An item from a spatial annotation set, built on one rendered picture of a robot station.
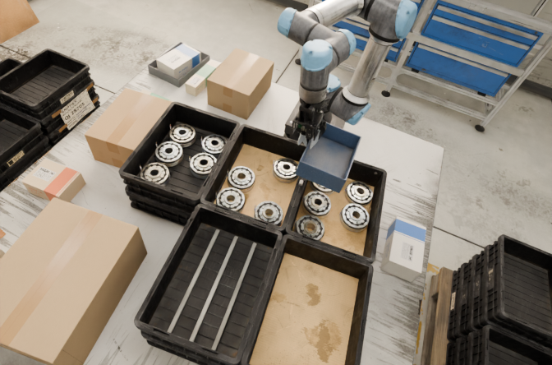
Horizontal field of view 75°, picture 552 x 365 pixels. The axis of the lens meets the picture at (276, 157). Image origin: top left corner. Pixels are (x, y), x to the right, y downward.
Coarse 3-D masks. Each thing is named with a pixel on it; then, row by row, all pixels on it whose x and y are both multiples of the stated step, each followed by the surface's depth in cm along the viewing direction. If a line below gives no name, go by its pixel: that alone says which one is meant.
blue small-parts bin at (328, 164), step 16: (336, 128) 119; (320, 144) 122; (336, 144) 123; (352, 144) 121; (304, 160) 116; (320, 160) 118; (336, 160) 119; (352, 160) 111; (304, 176) 112; (320, 176) 109; (336, 176) 106
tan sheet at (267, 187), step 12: (240, 156) 145; (252, 156) 146; (264, 156) 147; (276, 156) 148; (252, 168) 143; (264, 168) 143; (264, 180) 140; (276, 180) 140; (252, 192) 135; (264, 192) 136; (276, 192) 137; (288, 192) 137; (252, 204) 132; (288, 204) 134; (252, 216) 129
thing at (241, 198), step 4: (224, 188) 131; (228, 188) 131; (232, 188) 132; (236, 188) 132; (220, 192) 130; (224, 192) 130; (228, 192) 130; (232, 192) 130; (236, 192) 131; (240, 192) 131; (220, 196) 129; (240, 196) 130; (244, 196) 130; (216, 200) 128; (220, 200) 128; (240, 200) 129; (244, 200) 129; (220, 204) 127; (224, 204) 127; (236, 204) 128; (240, 204) 128; (228, 208) 127; (232, 208) 127; (236, 208) 127; (240, 208) 127
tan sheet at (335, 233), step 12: (348, 180) 145; (336, 192) 140; (336, 204) 137; (348, 204) 138; (300, 216) 132; (336, 216) 134; (324, 228) 130; (336, 228) 131; (324, 240) 127; (336, 240) 127; (348, 240) 128; (360, 240) 129; (360, 252) 126
